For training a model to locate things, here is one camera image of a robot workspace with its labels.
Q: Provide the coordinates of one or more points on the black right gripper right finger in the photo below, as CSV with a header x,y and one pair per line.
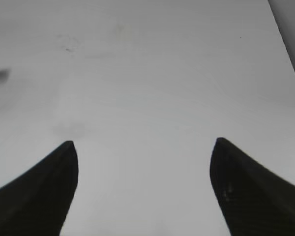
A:
x,y
254,201

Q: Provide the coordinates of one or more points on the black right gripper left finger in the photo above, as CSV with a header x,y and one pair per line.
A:
x,y
37,202

